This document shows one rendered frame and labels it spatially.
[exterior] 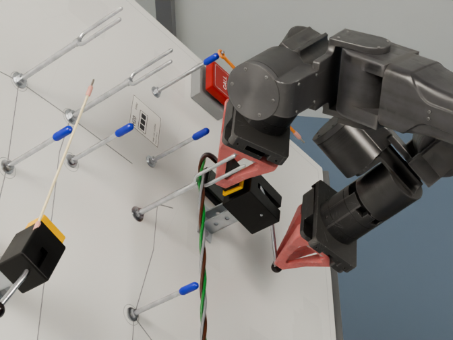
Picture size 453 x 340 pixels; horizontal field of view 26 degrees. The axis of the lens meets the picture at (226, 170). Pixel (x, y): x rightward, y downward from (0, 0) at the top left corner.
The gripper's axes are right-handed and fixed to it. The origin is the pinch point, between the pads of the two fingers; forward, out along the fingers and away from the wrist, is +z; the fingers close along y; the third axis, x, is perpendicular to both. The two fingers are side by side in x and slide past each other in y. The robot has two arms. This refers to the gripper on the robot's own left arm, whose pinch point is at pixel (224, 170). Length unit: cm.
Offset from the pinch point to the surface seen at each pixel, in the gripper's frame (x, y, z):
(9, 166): -22.6, 15.2, -2.8
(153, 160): -7.3, -1.1, 3.8
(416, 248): 85, -91, 76
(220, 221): 2.8, 1.2, 6.4
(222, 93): -0.1, -18.1, 3.6
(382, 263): 77, -86, 81
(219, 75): -1.0, -20.6, 3.1
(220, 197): 3.0, -4.3, 8.0
